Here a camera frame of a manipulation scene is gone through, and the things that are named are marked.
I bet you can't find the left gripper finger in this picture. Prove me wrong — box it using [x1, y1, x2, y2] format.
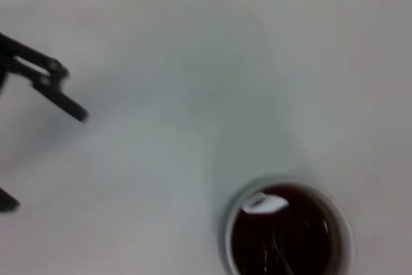
[0, 31, 90, 125]
[0, 187, 22, 214]

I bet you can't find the grey ceramic mug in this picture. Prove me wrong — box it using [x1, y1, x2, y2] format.
[221, 174, 355, 275]

